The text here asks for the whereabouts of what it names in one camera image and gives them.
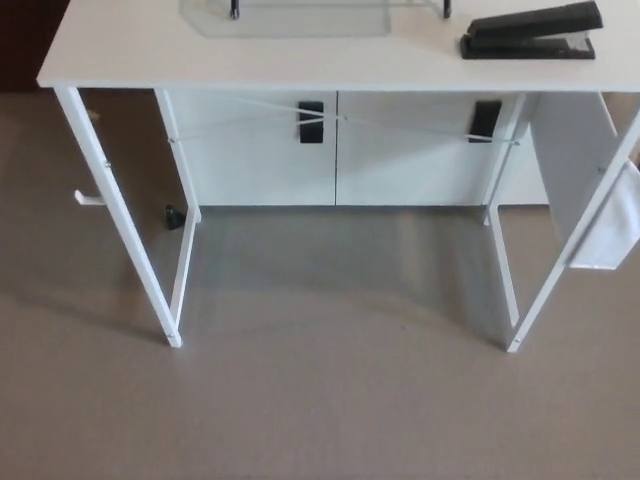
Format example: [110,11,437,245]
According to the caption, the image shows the black cabinet handle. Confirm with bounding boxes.
[297,101,325,147]
[468,100,503,144]

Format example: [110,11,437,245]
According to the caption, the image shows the white cabinet with black handles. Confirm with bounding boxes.
[158,89,553,207]

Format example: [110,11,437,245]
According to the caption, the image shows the black stapler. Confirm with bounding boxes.
[459,0,604,61]

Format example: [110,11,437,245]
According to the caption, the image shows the small black floor object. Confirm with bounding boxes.
[165,203,186,233]

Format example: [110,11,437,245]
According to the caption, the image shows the white metal-frame desk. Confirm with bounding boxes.
[37,0,640,354]

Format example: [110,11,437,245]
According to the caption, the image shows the white fabric side pouch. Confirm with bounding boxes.
[567,160,640,271]

